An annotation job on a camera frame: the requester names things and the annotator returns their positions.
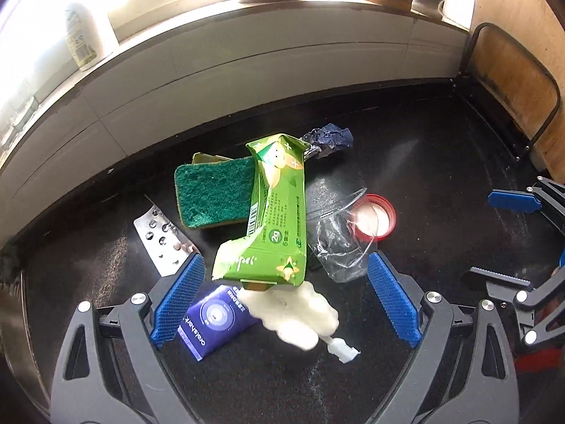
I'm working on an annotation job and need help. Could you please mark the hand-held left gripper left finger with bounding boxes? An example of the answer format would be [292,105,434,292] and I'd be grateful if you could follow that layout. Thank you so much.
[50,253,213,424]

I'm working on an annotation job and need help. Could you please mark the white tissue wad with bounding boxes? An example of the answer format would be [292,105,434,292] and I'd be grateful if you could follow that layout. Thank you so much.
[238,282,340,351]

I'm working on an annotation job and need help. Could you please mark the green scouring sponge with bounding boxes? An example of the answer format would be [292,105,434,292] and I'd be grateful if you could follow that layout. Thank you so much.
[173,154,259,231]

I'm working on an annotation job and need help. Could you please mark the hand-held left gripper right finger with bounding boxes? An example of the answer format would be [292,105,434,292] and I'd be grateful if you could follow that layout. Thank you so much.
[366,251,519,424]

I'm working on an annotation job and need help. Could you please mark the crumpled blue wrapper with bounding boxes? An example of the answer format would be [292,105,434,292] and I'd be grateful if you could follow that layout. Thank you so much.
[302,124,355,160]

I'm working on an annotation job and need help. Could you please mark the small blue box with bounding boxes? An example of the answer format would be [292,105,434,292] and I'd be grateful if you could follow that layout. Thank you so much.
[177,283,261,360]

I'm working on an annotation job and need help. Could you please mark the silver blister pack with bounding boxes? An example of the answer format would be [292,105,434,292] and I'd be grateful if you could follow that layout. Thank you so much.
[133,205,201,278]

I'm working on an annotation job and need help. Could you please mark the green carton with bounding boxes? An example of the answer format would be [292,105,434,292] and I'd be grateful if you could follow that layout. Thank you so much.
[211,132,310,294]

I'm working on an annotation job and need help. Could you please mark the small white plastic piece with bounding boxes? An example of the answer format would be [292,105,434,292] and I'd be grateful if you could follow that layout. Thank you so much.
[321,335,360,364]

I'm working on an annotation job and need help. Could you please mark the olive green cardboard piece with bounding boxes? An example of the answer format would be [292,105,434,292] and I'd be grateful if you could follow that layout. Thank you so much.
[192,151,232,166]

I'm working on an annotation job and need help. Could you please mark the crushed clear plastic cup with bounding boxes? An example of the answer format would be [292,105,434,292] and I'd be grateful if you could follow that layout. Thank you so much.
[304,187,380,283]

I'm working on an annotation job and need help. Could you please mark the dark green cloth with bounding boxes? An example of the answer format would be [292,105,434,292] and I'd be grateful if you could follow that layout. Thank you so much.
[0,241,24,285]

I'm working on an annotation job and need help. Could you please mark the wooden chair black metal frame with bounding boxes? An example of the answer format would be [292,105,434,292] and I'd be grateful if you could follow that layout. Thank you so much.
[457,22,565,173]

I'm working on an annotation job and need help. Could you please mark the white plastic bottle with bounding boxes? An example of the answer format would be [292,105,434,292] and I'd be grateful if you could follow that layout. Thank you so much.
[64,2,104,71]

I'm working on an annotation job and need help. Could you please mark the stainless steel sink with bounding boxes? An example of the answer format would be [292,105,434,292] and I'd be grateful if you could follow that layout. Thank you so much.
[0,269,51,420]

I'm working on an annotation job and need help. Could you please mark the red jar lid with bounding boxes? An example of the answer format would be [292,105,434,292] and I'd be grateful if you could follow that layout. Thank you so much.
[349,193,397,241]

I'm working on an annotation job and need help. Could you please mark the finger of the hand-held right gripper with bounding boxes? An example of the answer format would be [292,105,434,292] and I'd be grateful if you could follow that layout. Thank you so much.
[469,256,565,354]
[488,176,565,237]

